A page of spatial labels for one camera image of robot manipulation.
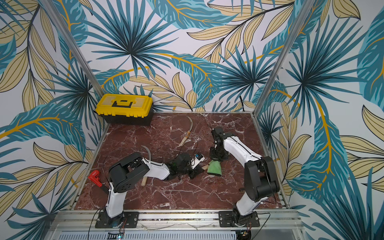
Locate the green rag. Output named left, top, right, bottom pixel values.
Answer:
left=207, top=161, right=222, bottom=177

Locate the sickle labelled handle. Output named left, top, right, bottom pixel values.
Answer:
left=179, top=117, right=193, bottom=147

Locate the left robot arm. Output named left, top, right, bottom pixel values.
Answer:
left=105, top=152, right=204, bottom=219

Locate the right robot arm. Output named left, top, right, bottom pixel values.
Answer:
left=210, top=127, right=280, bottom=216

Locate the yellow black toolbox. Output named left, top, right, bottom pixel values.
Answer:
left=95, top=94, right=154, bottom=126

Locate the red clamp tool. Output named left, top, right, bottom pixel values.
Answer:
left=88, top=170, right=109, bottom=195

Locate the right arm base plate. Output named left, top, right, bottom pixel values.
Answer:
left=218, top=210, right=260, bottom=228

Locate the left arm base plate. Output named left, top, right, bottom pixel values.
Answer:
left=95, top=211, right=139, bottom=229

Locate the aluminium front rail frame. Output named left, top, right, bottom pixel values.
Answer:
left=45, top=209, right=309, bottom=240

